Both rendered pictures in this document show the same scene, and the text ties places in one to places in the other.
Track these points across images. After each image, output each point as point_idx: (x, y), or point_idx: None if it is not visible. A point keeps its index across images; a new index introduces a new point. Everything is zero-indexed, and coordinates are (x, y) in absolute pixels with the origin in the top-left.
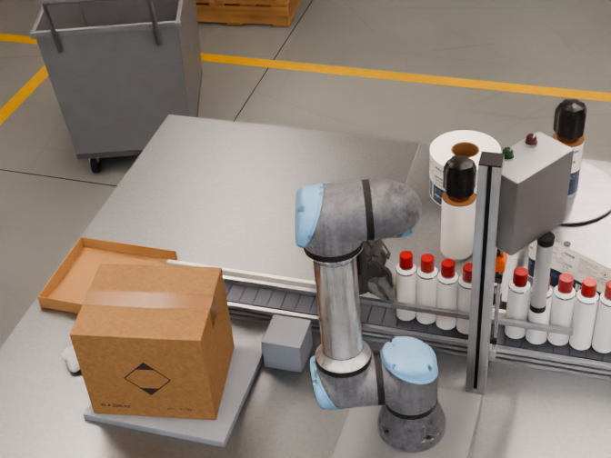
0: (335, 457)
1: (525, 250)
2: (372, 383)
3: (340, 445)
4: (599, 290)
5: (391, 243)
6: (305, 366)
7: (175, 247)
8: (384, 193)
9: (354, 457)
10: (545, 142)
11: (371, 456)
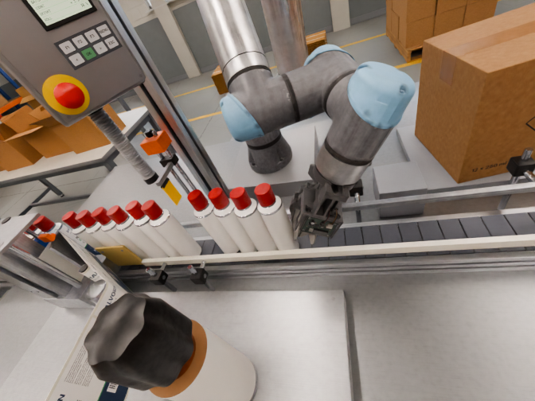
0: (312, 130)
1: (144, 398)
2: None
3: (312, 136)
4: (99, 264)
5: (337, 387)
6: (373, 196)
7: None
8: None
9: (302, 134)
10: None
11: (291, 137)
